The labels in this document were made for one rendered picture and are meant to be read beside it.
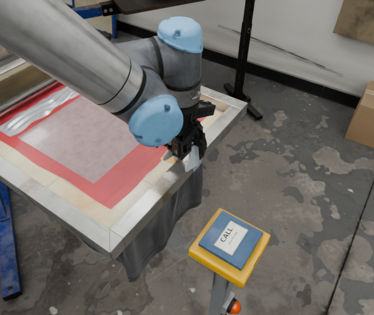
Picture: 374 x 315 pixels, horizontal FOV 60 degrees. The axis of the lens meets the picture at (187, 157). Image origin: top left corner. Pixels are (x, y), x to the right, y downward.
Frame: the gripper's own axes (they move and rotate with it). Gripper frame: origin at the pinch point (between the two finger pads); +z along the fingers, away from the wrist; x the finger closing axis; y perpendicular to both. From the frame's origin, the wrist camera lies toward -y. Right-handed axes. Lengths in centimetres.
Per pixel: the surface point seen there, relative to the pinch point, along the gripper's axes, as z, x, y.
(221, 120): -1.0, -0.3, -17.5
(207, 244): 1.0, 15.9, 16.2
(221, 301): 29.1, 20.5, 14.0
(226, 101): -1.0, -3.8, -26.1
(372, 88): 68, 30, -183
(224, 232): 0.9, 17.3, 11.8
